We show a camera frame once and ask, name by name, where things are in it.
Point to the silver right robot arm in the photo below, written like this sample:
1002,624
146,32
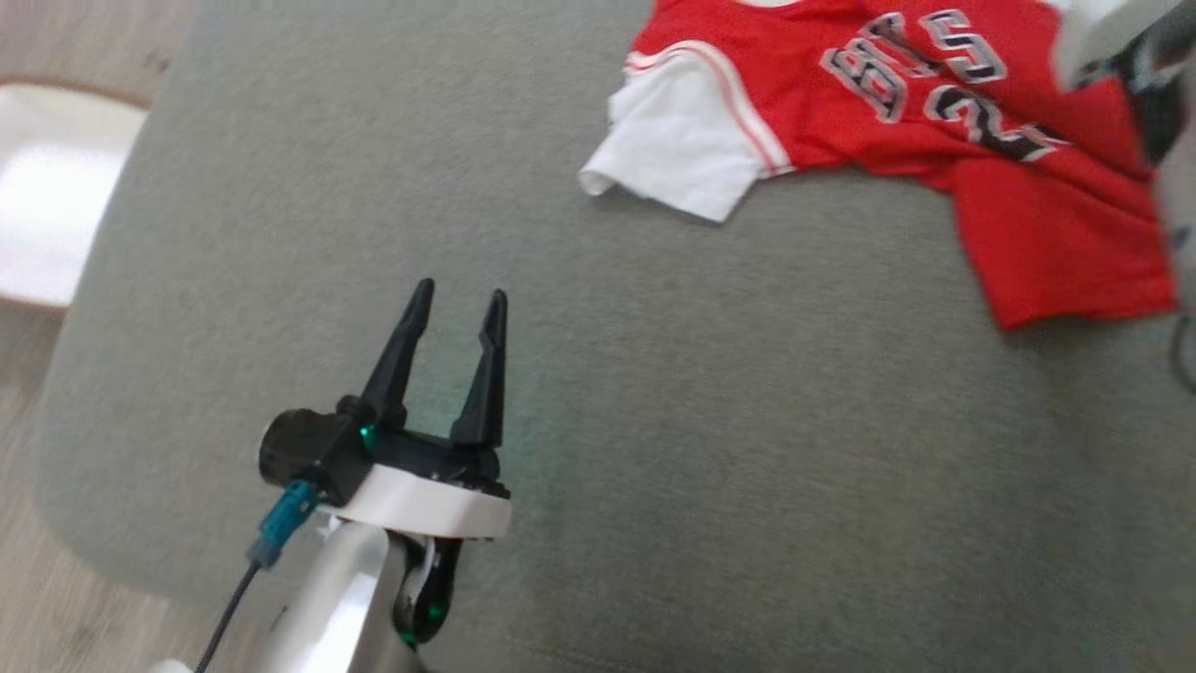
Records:
1182,215

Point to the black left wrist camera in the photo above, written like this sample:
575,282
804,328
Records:
304,449

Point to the red jersey with white sleeves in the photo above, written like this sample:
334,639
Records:
1056,224

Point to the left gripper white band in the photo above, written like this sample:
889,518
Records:
420,500

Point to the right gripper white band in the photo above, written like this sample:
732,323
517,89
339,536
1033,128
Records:
1103,37

